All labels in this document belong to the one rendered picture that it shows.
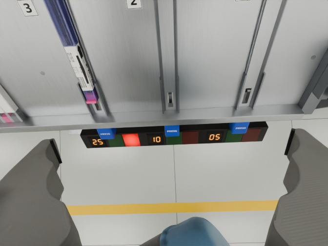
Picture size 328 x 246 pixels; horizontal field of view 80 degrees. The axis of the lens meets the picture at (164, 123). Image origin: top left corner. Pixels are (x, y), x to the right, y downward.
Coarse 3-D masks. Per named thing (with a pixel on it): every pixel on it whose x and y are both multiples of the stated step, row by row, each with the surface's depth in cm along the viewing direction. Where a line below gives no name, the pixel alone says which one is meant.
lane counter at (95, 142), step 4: (92, 136) 36; (96, 136) 36; (92, 140) 37; (96, 140) 37; (100, 140) 37; (104, 140) 37; (92, 144) 38; (96, 144) 38; (100, 144) 38; (104, 144) 38
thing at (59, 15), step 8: (48, 0) 19; (56, 0) 19; (48, 8) 19; (56, 8) 19; (64, 8) 20; (56, 16) 20; (64, 16) 20; (56, 24) 20; (64, 24) 20; (64, 32) 21; (72, 32) 22; (64, 40) 22; (72, 40) 22; (88, 96) 27; (96, 96) 28
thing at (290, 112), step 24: (24, 120) 31; (48, 120) 31; (72, 120) 30; (96, 120) 30; (120, 120) 30; (144, 120) 29; (168, 120) 29; (192, 120) 29; (216, 120) 29; (240, 120) 29; (264, 120) 29
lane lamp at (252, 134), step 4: (256, 128) 35; (260, 128) 35; (248, 132) 35; (252, 132) 35; (256, 132) 35; (244, 136) 36; (248, 136) 36; (252, 136) 36; (256, 136) 36; (244, 140) 37; (248, 140) 37; (252, 140) 37; (256, 140) 37
